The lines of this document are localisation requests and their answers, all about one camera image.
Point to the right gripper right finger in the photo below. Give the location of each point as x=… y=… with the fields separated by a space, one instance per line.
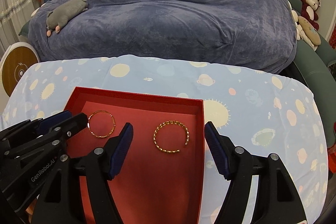
x=235 y=164

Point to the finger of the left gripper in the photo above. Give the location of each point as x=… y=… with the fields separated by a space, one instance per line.
x=50 y=122
x=58 y=135

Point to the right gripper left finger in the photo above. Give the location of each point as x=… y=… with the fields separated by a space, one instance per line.
x=101 y=165

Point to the red shallow jewelry box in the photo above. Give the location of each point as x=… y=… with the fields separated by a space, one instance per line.
x=152 y=187

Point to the thin gold bangle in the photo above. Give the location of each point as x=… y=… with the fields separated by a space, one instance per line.
x=101 y=124

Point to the blue planet-print cloth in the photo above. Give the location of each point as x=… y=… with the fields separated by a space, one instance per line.
x=259 y=111

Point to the white round wooden-top device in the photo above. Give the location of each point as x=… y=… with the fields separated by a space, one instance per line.
x=16 y=60

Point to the gold beaded open bangle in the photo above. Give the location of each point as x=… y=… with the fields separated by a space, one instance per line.
x=171 y=136

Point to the red gift bag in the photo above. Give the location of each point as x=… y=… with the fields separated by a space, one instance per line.
x=332 y=158

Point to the grey mouse plush toy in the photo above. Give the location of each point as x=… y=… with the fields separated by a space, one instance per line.
x=59 y=17

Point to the white curtain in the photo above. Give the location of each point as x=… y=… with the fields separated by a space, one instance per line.
x=14 y=15

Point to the beige cookie plush toy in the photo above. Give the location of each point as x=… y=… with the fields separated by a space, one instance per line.
x=305 y=31

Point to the blue-grey velvet bed cover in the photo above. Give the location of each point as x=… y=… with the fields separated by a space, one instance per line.
x=258 y=34

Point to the dark red bear plush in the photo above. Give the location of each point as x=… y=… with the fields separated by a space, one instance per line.
x=308 y=11

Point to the green sofa bed frame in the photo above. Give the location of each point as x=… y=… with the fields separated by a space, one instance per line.
x=310 y=69

